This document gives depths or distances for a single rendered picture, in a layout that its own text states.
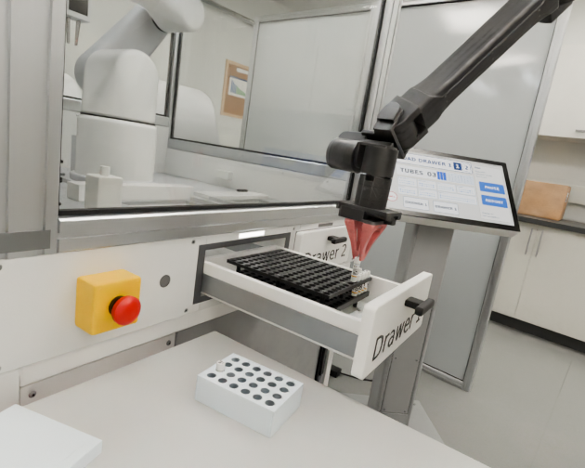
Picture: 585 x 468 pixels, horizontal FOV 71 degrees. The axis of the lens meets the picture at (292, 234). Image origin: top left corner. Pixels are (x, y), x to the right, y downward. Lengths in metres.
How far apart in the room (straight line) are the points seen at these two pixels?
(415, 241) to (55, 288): 1.28
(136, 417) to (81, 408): 0.07
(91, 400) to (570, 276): 3.35
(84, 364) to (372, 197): 0.52
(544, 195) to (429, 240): 2.29
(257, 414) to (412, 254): 1.16
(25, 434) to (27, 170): 0.29
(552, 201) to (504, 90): 1.64
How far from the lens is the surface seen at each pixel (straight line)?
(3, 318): 0.60
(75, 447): 0.54
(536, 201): 3.85
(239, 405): 0.58
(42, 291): 0.60
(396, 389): 1.84
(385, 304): 0.60
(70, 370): 0.68
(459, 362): 2.51
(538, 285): 3.65
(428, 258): 1.65
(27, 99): 0.55
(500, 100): 2.38
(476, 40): 0.84
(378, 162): 0.71
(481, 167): 1.74
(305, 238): 0.99
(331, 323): 0.63
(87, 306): 0.60
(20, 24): 0.56
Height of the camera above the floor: 1.12
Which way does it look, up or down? 11 degrees down
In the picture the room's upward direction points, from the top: 9 degrees clockwise
